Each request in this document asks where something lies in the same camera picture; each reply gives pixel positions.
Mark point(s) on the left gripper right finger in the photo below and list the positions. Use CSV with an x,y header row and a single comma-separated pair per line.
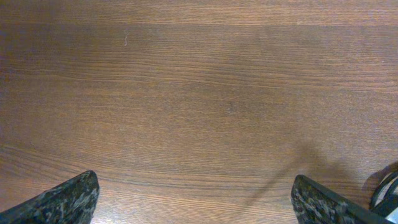
x,y
314,203

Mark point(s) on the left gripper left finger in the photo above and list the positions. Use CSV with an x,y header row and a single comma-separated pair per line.
x,y
73,201

